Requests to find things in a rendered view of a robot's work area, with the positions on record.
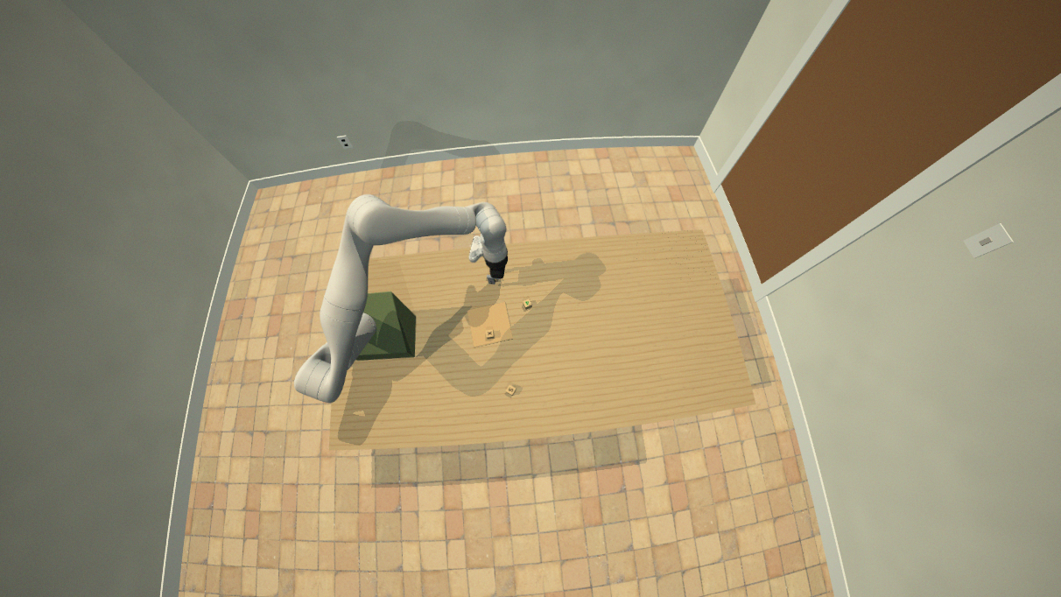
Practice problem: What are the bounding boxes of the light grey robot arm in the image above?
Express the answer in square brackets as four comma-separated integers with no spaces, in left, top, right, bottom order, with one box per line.
[294,194,507,403]

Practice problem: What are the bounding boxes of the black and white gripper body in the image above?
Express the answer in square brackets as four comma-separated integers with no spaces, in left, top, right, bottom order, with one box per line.
[468,235,508,278]

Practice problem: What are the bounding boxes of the tan flat mat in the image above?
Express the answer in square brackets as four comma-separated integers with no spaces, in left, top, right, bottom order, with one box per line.
[467,302,514,348]

